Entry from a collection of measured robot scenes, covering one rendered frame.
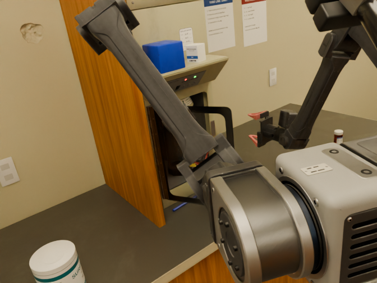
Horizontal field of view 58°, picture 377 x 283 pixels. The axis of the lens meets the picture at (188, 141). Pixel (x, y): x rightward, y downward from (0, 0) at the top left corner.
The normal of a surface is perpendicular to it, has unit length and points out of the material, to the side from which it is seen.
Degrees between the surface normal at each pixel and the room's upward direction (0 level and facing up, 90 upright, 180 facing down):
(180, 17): 90
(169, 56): 90
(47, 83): 90
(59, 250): 0
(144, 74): 69
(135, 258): 0
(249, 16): 90
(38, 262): 0
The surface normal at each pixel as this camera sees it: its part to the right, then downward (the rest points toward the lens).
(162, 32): 0.61, 0.25
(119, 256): -0.12, -0.91
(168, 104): -0.01, 0.04
